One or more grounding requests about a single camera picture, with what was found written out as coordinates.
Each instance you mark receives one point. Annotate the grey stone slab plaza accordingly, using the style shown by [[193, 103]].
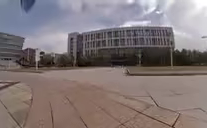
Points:
[[107, 96]]

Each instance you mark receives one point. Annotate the large curved white building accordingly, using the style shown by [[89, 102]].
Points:
[[131, 38]]

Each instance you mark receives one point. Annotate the white signpost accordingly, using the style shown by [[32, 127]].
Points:
[[36, 59]]

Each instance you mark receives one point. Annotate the pole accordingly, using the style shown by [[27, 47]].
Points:
[[171, 56]]

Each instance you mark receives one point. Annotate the small brown building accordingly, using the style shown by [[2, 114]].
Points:
[[29, 55]]

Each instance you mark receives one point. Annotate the row of trees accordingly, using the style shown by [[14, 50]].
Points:
[[191, 57]]

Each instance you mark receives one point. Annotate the grey office building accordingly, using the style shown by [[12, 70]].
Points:
[[7, 46]]

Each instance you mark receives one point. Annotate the street lamp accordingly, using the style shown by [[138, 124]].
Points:
[[204, 41]]

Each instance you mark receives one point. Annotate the low grey wall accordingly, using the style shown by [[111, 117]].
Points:
[[2, 64]]

